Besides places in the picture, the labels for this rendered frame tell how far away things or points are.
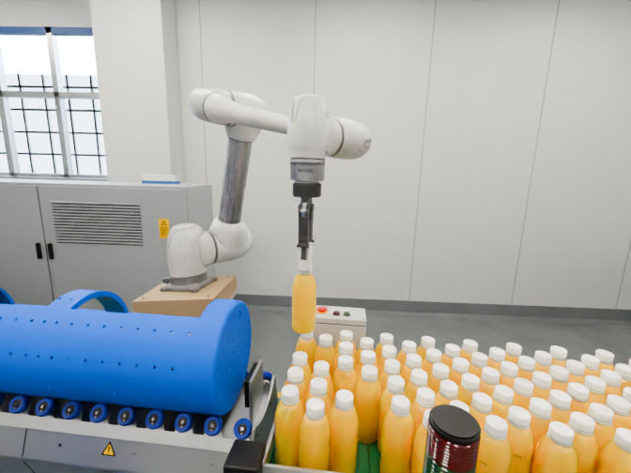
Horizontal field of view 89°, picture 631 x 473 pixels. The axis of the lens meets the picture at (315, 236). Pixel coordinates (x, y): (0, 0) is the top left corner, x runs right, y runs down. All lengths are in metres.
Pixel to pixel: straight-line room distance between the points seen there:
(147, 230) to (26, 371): 1.67
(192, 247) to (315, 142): 0.82
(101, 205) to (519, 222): 3.90
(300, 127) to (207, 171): 2.96
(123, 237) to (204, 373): 1.99
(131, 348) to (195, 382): 0.17
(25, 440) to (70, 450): 0.13
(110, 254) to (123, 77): 1.80
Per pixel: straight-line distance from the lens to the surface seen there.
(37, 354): 1.03
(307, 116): 0.80
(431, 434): 0.51
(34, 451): 1.21
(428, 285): 3.87
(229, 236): 1.48
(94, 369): 0.94
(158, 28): 3.77
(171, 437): 0.99
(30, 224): 3.12
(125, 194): 2.64
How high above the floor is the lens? 1.57
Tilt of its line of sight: 11 degrees down
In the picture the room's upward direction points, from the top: 2 degrees clockwise
